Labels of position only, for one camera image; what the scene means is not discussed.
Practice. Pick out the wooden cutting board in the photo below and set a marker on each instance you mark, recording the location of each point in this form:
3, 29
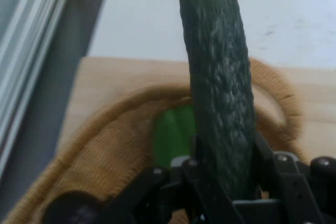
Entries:
105, 77

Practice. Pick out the purple onion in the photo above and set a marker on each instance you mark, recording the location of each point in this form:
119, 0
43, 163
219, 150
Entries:
73, 208

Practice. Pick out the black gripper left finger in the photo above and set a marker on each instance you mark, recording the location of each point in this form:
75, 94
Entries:
194, 192

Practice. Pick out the dark green cucumber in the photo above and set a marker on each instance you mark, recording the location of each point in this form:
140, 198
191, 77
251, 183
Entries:
218, 77

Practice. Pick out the green bell pepper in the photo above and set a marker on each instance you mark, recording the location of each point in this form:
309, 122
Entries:
173, 134

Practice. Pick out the woven wicker basket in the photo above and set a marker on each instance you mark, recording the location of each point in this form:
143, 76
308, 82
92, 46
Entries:
110, 150

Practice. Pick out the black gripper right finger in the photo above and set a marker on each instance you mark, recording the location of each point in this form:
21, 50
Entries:
296, 190

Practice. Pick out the aluminium wall rail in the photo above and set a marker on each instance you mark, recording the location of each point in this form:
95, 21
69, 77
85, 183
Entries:
26, 37

